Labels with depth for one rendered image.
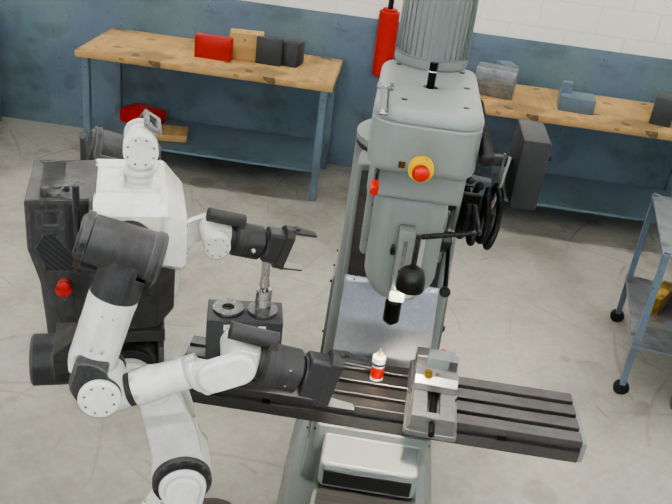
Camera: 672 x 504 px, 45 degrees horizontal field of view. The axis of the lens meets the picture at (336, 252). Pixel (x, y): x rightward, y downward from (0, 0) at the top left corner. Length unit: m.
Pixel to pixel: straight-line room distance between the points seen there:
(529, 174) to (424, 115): 0.59
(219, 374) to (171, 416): 0.39
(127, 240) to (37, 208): 0.22
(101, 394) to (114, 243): 0.29
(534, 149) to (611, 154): 4.40
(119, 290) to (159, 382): 0.21
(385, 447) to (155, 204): 1.16
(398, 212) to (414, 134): 0.29
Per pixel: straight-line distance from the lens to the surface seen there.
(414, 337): 2.70
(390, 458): 2.39
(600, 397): 4.44
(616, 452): 4.11
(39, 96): 7.15
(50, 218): 1.60
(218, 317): 2.35
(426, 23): 2.18
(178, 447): 1.98
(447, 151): 1.87
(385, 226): 2.10
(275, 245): 2.04
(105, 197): 1.59
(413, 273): 1.98
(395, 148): 1.87
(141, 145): 1.58
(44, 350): 1.83
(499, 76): 5.86
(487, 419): 2.44
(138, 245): 1.44
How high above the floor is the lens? 2.43
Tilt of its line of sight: 28 degrees down
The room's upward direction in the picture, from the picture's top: 7 degrees clockwise
